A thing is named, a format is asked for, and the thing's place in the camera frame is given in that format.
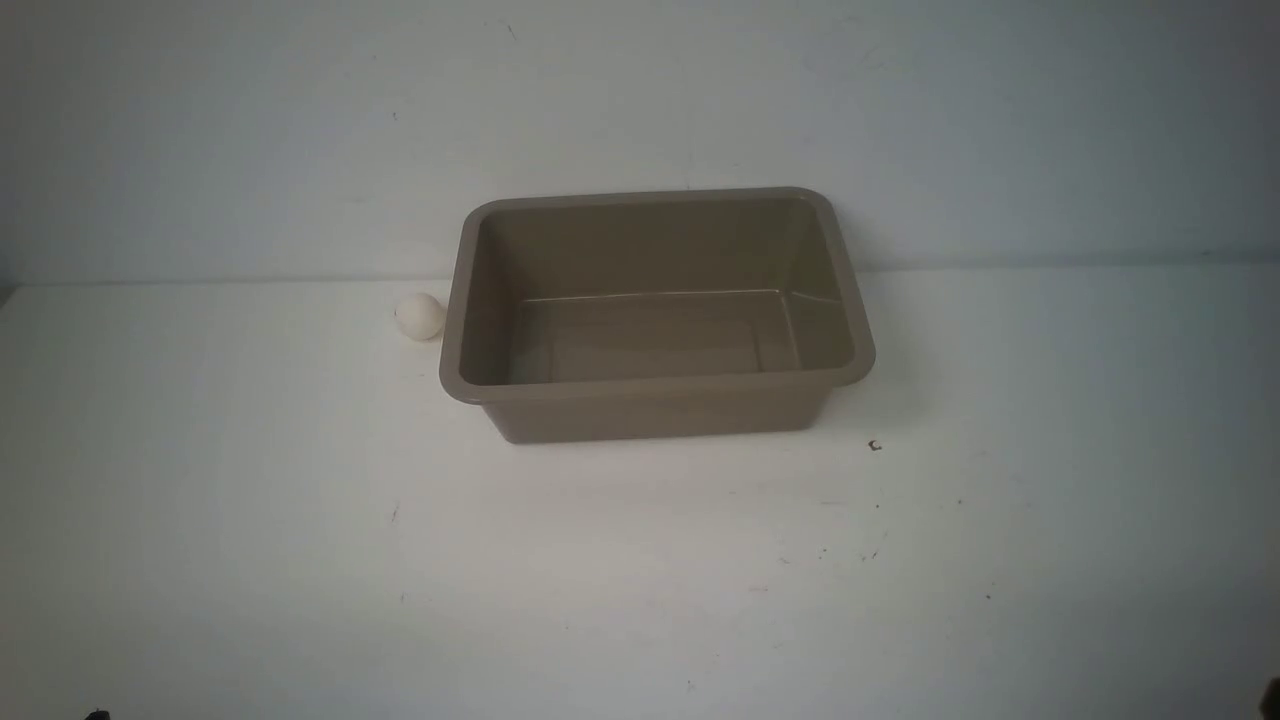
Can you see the plain white ping-pong ball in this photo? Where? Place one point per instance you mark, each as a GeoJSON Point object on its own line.
{"type": "Point", "coordinates": [420, 317]}

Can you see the tan plastic storage bin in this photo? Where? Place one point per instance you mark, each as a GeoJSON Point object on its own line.
{"type": "Point", "coordinates": [654, 314]}

